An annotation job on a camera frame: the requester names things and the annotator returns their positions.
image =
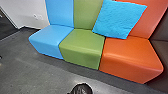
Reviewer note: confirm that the blue square cushion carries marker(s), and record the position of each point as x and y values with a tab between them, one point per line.
118	18

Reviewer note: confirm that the dark grey trash bag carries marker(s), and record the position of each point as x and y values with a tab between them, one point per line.
81	89

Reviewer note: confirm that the green sofa seat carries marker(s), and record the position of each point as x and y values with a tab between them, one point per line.
83	45

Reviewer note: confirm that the blue sofa seat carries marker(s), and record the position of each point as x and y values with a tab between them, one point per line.
53	36

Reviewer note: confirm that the white low wall outlet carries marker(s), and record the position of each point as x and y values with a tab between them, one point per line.
35	15

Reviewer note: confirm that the orange sofa seat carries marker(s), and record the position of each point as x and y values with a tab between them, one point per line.
133	58

